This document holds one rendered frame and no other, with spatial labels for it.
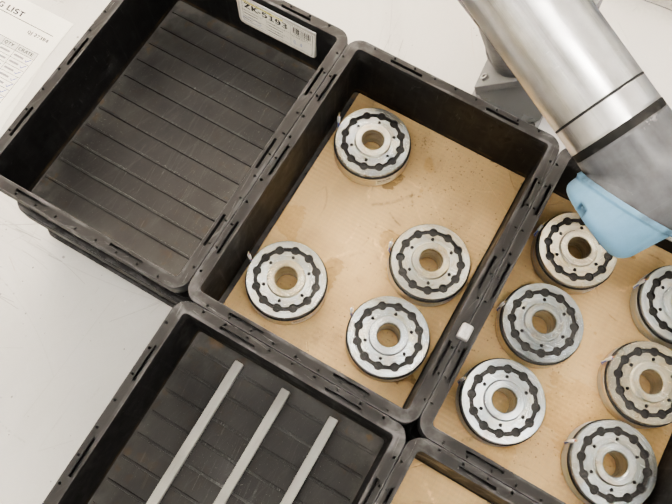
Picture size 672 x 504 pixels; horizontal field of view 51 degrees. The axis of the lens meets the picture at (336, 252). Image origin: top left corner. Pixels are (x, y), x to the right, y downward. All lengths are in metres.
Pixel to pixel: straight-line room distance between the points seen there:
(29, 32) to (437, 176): 0.73
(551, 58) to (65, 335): 0.79
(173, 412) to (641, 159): 0.61
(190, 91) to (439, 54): 0.43
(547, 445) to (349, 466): 0.24
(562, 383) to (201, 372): 0.45
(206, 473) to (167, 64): 0.57
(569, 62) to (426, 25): 0.73
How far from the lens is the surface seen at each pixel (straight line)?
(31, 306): 1.12
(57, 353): 1.09
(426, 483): 0.88
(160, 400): 0.90
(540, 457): 0.91
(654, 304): 0.96
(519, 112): 1.14
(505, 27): 0.55
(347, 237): 0.93
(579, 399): 0.93
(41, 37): 1.31
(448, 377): 0.79
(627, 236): 0.55
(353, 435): 0.88
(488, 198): 0.97
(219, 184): 0.96
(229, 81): 1.04
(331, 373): 0.78
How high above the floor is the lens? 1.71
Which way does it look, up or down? 72 degrees down
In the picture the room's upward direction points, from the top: 3 degrees clockwise
